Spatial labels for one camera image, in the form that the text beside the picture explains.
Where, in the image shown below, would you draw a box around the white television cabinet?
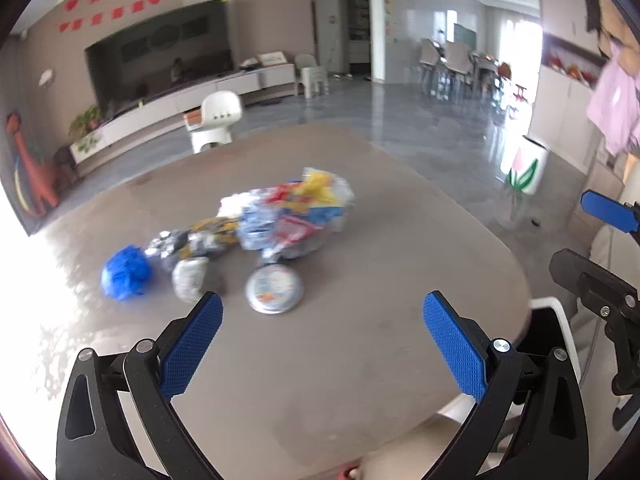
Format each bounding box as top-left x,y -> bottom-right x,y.
69,62 -> 297,165

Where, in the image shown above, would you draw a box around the person's pink garment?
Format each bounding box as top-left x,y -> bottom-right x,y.
586,52 -> 640,157

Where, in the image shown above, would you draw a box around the stacked white plastic chairs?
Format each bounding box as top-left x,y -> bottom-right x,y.
294,53 -> 329,99

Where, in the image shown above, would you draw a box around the flat box with green print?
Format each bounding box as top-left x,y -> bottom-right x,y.
237,51 -> 289,70

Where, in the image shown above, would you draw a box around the beige sideboard cabinet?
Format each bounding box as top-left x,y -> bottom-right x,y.
529,32 -> 608,176

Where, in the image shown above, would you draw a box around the white bin with tulip print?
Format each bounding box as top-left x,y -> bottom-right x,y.
502,135 -> 551,196

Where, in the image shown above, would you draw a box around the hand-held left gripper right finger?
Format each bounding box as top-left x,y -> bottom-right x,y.
422,290 -> 588,480

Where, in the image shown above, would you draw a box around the round metal tin lid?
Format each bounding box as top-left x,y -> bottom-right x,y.
244,263 -> 305,315

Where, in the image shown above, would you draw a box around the large black television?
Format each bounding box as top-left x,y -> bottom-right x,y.
84,0 -> 235,117

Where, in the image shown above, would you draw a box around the dining table with chairs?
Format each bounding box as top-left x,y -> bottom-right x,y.
417,37 -> 501,98

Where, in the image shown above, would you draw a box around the white plastic child chair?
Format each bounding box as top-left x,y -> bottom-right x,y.
190,90 -> 244,155

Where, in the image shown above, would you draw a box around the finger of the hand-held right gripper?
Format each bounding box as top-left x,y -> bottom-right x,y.
549,248 -> 640,431
580,189 -> 640,233

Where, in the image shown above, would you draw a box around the clear plastic bag of wrappers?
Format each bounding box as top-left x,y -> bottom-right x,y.
220,166 -> 357,263

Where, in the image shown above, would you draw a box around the green potted plant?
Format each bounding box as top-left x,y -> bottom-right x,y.
69,105 -> 103,141

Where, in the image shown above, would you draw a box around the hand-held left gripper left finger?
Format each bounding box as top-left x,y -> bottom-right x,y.
55,291 -> 224,480

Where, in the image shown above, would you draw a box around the blue plastic bag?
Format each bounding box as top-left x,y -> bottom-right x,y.
101,245 -> 153,302

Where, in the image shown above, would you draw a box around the person's beige trousers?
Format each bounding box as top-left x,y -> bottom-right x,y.
350,225 -> 640,480

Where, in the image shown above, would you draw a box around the silver and yellow foil packets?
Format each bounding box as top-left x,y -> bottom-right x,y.
187,216 -> 243,261

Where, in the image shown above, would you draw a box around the silver foil wrapper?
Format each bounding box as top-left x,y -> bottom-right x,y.
171,257 -> 209,303
146,229 -> 193,272

